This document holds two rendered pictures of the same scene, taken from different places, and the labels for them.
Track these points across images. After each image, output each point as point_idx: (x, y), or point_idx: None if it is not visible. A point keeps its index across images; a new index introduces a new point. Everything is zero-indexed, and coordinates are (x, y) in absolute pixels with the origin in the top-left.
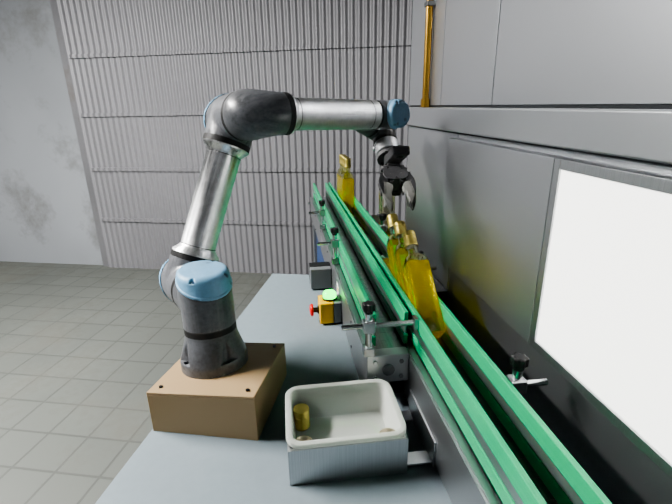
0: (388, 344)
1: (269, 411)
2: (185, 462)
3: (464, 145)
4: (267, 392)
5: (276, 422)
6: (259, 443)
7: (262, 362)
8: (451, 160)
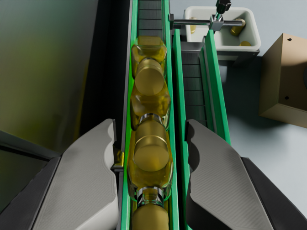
0: (186, 58)
1: (262, 74)
2: None
3: None
4: (272, 63)
5: (254, 68)
6: (260, 54)
7: (289, 73)
8: None
